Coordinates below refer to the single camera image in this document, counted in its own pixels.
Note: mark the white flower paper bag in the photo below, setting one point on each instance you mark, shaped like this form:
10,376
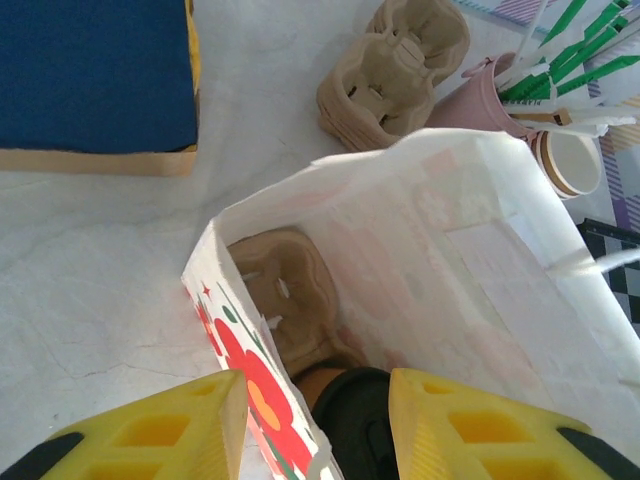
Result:
450,250

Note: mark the yellow napkin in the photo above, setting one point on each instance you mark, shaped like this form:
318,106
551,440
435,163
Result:
194,50

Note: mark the blue napkin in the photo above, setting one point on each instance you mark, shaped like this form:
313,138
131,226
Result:
90,70

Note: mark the brown paper coffee cup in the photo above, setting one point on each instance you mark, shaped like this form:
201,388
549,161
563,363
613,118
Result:
320,387

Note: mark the black grey chessboard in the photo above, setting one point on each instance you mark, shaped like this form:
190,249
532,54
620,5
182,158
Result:
615,250

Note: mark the green wrapped straw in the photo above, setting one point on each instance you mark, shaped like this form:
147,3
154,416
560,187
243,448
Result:
600,75
575,50
565,22

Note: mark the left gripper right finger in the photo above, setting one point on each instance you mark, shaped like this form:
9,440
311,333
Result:
475,440

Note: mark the cardboard napkin box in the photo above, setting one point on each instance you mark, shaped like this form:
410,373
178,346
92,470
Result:
100,162

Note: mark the pink straw holder cup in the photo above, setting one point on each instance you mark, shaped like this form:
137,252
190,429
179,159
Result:
470,105

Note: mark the brown pulp cup carrier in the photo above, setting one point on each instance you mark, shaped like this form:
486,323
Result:
295,300

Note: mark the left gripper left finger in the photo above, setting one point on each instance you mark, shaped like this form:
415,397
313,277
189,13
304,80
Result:
150,440

